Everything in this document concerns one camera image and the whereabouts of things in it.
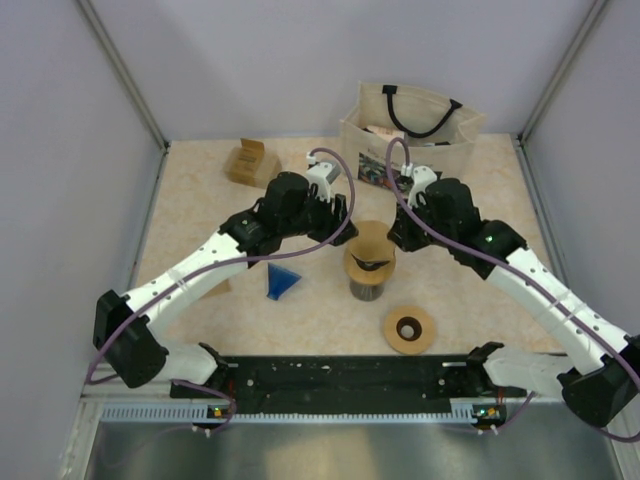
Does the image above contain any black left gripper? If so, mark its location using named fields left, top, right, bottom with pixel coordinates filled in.
left=280, top=186, right=358, bottom=248

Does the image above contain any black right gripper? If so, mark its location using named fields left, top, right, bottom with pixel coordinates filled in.
left=387, top=194, right=455, bottom=253

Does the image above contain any brown paper coffee filter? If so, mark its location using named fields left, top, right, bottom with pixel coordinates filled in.
left=345, top=220, right=396, bottom=260

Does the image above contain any wooden dripper ring stand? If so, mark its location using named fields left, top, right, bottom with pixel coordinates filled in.
left=343, top=251, right=396, bottom=285

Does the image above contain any blue glass dripper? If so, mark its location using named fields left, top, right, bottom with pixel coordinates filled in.
left=267, top=263, right=301, bottom=301
left=351, top=254, right=393, bottom=272

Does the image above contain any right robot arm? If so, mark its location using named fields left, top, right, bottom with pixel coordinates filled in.
left=388, top=175, right=639, bottom=428

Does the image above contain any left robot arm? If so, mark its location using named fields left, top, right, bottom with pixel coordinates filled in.
left=93, top=172, right=357, bottom=397

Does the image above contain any brown paper filter stack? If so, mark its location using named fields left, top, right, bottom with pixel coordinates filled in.
left=204, top=280, right=232, bottom=298

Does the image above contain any smoked glass carafe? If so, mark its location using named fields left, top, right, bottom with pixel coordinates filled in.
left=349, top=281, right=385, bottom=302

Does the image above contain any brown cardboard box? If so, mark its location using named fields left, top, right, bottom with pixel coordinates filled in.
left=224, top=138, right=282, bottom=189

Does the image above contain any cream canvas tote bag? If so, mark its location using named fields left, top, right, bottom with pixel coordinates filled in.
left=340, top=82, right=486, bottom=188

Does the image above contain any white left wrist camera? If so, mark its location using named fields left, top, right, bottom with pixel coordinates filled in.
left=305, top=154, right=341, bottom=203

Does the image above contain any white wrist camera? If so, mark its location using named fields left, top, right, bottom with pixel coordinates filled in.
left=399, top=163, right=441, bottom=208
left=305, top=154, right=341, bottom=203

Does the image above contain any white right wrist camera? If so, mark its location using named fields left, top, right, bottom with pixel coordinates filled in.
left=399, top=163, right=441, bottom=208

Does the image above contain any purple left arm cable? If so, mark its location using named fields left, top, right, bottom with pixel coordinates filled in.
left=84, top=147, right=357, bottom=436

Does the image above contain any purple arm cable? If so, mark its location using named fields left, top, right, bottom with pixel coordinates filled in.
left=386, top=137, right=640, bottom=444
left=84, top=147, right=357, bottom=436

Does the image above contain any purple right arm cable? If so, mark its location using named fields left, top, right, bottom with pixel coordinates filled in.
left=386, top=137, right=640, bottom=444

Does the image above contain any wooden ring stand front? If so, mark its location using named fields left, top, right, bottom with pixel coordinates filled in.
left=383, top=305, right=437, bottom=355

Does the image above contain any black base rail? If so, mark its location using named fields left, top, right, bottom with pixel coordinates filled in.
left=169, top=354, right=526, bottom=416

